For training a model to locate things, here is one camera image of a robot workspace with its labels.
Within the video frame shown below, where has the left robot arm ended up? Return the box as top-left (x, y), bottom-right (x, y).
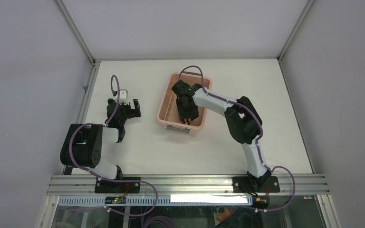
top-left (59, 98), bottom-right (141, 181)

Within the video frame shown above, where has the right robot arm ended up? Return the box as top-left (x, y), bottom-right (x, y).
top-left (172, 80), bottom-right (271, 190)

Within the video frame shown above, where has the pink plastic bin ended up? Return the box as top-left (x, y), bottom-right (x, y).
top-left (156, 71), bottom-right (207, 137)

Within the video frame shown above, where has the orange object below table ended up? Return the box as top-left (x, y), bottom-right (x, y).
top-left (214, 206), bottom-right (235, 223)

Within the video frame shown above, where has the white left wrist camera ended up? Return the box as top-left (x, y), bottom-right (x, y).
top-left (115, 89), bottom-right (130, 105)

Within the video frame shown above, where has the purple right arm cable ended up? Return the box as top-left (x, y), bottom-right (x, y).
top-left (178, 65), bottom-right (297, 212)

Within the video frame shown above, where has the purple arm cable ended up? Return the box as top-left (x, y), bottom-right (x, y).
top-left (68, 74), bottom-right (159, 217)
top-left (178, 65), bottom-right (297, 212)

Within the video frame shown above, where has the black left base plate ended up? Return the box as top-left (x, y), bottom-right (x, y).
top-left (94, 176), bottom-right (141, 194)

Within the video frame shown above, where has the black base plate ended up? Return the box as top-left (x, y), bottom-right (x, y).
top-left (232, 176), bottom-right (280, 193)
top-left (94, 176), bottom-right (141, 194)

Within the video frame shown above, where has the white slotted cable duct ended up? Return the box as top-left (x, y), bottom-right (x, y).
top-left (58, 194), bottom-right (252, 207)

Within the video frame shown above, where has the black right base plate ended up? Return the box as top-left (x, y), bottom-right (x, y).
top-left (232, 176), bottom-right (280, 193)

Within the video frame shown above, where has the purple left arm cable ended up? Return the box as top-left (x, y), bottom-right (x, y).
top-left (68, 74), bottom-right (159, 217)

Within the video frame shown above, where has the aluminium frame rail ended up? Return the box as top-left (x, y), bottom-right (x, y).
top-left (47, 174), bottom-right (330, 196)

